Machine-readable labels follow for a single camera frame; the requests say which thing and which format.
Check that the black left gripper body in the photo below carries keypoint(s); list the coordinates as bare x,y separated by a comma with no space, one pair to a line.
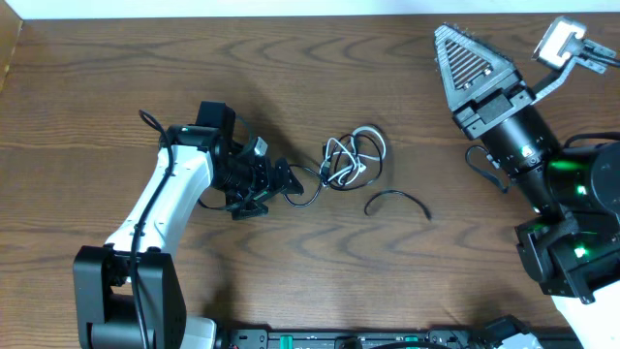
245,181

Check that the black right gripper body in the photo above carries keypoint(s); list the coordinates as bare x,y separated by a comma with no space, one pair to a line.
474,118

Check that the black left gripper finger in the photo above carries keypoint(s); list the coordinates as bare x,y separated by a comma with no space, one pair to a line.
249,210
285,180

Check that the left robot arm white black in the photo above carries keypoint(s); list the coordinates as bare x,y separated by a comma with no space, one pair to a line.
127,291

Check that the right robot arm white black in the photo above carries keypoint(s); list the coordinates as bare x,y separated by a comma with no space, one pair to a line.
571,247

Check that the brown cardboard panel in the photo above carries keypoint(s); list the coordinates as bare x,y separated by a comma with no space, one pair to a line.
10,28

